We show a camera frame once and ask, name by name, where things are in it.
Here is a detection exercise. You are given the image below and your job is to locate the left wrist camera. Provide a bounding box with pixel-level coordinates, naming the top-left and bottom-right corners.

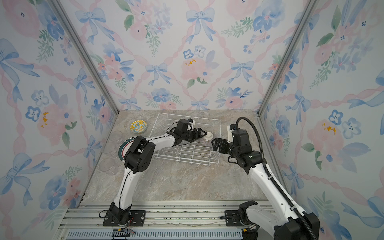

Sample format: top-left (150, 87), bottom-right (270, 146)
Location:
top-left (188, 119), bottom-right (196, 129)

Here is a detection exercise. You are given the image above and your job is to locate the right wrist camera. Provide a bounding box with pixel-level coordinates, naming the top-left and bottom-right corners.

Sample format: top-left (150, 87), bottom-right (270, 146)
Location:
top-left (227, 124), bottom-right (236, 143)

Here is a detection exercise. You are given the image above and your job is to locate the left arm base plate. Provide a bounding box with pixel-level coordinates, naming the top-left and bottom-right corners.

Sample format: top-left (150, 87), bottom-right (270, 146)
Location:
top-left (103, 210), bottom-right (147, 227)

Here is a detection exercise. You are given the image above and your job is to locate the yellow blue floral bowl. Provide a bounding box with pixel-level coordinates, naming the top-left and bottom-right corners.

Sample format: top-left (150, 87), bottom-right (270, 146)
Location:
top-left (130, 120), bottom-right (148, 134)

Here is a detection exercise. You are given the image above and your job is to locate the left corner aluminium post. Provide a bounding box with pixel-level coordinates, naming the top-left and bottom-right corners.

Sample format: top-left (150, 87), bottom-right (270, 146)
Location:
top-left (48, 1), bottom-right (120, 115)

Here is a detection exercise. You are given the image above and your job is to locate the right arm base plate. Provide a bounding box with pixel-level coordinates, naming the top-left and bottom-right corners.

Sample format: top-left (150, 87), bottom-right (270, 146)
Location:
top-left (220, 209), bottom-right (257, 228)

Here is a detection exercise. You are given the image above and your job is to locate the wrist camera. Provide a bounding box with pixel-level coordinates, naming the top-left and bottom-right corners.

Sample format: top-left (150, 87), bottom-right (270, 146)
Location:
top-left (188, 119), bottom-right (196, 129)
top-left (227, 124), bottom-right (236, 143)

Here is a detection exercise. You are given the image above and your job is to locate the plain white plate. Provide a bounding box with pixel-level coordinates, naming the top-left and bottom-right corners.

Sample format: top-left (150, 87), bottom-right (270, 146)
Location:
top-left (118, 137), bottom-right (136, 161)

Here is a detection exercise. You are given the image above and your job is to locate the corner aluminium post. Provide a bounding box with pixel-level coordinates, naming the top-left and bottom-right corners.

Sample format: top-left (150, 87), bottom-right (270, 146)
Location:
top-left (48, 1), bottom-right (120, 115)
top-left (257, 0), bottom-right (318, 118)

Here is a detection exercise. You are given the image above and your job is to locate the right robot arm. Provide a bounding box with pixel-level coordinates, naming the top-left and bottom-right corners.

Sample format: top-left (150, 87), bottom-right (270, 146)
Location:
top-left (212, 130), bottom-right (320, 240)

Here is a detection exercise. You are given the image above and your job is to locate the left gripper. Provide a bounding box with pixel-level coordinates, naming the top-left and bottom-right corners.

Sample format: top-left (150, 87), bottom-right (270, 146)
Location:
top-left (182, 128), bottom-right (208, 144)

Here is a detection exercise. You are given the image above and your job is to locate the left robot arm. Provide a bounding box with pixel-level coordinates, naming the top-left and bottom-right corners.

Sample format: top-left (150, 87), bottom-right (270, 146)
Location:
top-left (106, 119), bottom-right (208, 226)

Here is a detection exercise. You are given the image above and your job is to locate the right corner aluminium post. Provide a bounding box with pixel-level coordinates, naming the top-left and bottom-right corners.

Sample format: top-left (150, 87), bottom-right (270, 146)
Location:
top-left (257, 0), bottom-right (318, 118)

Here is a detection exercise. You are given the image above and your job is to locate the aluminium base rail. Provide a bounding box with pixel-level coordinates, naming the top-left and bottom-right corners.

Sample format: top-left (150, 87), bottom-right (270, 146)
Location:
top-left (55, 200), bottom-right (316, 240)

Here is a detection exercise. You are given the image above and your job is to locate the white wire dish rack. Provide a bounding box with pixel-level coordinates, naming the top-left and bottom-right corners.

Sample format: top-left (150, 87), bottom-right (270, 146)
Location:
top-left (150, 113), bottom-right (222, 166)

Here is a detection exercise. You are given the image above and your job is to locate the striped grey bowl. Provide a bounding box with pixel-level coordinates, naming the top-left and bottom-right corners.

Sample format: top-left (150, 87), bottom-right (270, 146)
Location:
top-left (200, 132), bottom-right (214, 148)

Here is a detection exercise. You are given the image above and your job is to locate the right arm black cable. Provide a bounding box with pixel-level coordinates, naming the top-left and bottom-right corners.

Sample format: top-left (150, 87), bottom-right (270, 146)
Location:
top-left (235, 116), bottom-right (314, 240)

